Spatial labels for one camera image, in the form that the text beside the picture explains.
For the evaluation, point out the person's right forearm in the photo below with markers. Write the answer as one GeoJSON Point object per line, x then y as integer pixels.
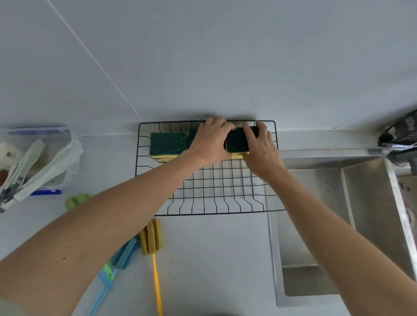
{"type": "Point", "coordinates": [342, 247]}

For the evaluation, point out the person's right hand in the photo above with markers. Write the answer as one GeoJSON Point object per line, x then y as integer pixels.
{"type": "Point", "coordinates": [265, 159]}

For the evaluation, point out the clear plastic container blue clips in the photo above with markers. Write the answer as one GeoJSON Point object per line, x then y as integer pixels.
{"type": "Point", "coordinates": [39, 131]}

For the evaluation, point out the stainless steel sink insert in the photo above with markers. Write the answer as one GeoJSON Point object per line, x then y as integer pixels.
{"type": "Point", "coordinates": [374, 211]}

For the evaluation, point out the white metal tongs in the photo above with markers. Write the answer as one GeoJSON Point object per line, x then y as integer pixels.
{"type": "Point", "coordinates": [49, 172]}
{"type": "Point", "coordinates": [22, 166]}

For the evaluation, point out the person's left forearm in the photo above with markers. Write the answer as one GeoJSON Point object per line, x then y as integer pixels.
{"type": "Point", "coordinates": [81, 254]}

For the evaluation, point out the person's left hand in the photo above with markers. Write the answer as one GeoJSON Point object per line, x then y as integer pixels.
{"type": "Point", "coordinates": [208, 146]}

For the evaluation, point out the green sponge brush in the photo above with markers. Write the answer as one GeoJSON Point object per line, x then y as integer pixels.
{"type": "Point", "coordinates": [78, 200]}

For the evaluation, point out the brown round cup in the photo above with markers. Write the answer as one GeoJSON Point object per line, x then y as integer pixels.
{"type": "Point", "coordinates": [2, 177]}

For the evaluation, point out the cream paper cup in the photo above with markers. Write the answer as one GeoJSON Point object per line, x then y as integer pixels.
{"type": "Point", "coordinates": [8, 153]}

